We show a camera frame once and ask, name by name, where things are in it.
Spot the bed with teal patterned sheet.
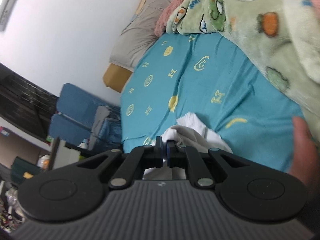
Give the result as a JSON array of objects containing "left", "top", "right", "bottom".
[{"left": 120, "top": 31, "right": 309, "bottom": 173}]

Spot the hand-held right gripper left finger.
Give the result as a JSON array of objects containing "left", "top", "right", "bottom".
[{"left": 75, "top": 136, "right": 167, "bottom": 189}]

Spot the white wall air conditioner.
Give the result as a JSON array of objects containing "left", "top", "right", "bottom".
[{"left": 0, "top": 0, "right": 28, "bottom": 32}]

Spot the dark metal grille door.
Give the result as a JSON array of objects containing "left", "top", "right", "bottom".
[{"left": 0, "top": 62, "right": 59, "bottom": 140}]

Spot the white t-shirt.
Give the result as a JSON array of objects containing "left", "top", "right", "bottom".
[{"left": 142, "top": 112, "right": 234, "bottom": 180}]

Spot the grey pillow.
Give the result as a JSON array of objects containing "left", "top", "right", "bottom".
[{"left": 109, "top": 0, "right": 172, "bottom": 72}]

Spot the green cartoon printed blanket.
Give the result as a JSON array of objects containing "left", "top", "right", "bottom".
[{"left": 166, "top": 0, "right": 320, "bottom": 150}]

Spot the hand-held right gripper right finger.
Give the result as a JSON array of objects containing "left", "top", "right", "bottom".
[{"left": 166, "top": 141, "right": 250, "bottom": 188}]

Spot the white crumpled bag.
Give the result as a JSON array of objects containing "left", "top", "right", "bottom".
[{"left": 37, "top": 155, "right": 50, "bottom": 169}]

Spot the dark green padded chair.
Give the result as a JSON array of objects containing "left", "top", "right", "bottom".
[{"left": 10, "top": 156, "right": 42, "bottom": 180}]

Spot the pink fluffy blanket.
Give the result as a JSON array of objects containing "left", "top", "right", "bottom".
[{"left": 154, "top": 0, "right": 284, "bottom": 37}]

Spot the mustard yellow bed headboard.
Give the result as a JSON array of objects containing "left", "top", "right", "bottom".
[{"left": 103, "top": 62, "right": 133, "bottom": 93}]

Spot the blue covered chair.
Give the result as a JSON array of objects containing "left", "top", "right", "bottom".
[
  {"left": 56, "top": 83, "right": 123, "bottom": 147},
  {"left": 48, "top": 114, "right": 100, "bottom": 153}
]

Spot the person's left hand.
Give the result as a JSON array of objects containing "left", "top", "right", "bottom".
[{"left": 287, "top": 116, "right": 320, "bottom": 183}]

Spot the pile of colourful clutter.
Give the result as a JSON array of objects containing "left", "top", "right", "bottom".
[{"left": 0, "top": 180, "right": 25, "bottom": 230}]

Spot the grey folded cloth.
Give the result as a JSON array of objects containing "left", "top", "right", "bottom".
[{"left": 89, "top": 105, "right": 112, "bottom": 144}]

